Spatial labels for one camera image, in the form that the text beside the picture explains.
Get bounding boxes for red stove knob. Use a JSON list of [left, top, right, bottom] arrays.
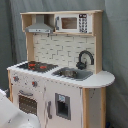
[[13, 76, 19, 82], [32, 81, 38, 87]]

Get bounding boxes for toy oven door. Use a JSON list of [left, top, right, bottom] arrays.
[[12, 87, 43, 122]]

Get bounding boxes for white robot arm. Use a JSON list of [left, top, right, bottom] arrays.
[[0, 89, 41, 128]]

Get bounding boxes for wooden toy kitchen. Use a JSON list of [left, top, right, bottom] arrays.
[[8, 10, 115, 128]]

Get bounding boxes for grey toy sink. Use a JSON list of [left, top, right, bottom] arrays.
[[53, 67, 92, 81]]

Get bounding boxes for black toy faucet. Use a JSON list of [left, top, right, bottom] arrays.
[[75, 49, 95, 71]]

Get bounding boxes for black stovetop red burners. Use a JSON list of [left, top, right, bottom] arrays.
[[20, 61, 56, 73]]

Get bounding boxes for grey ice dispenser panel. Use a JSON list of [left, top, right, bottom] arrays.
[[55, 93, 71, 120]]

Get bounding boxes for toy microwave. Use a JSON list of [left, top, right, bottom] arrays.
[[55, 14, 92, 33]]

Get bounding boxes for grey range hood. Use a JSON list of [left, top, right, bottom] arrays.
[[25, 14, 54, 34]]

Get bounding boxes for grey cabinet door handle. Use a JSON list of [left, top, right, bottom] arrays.
[[47, 101, 52, 119]]

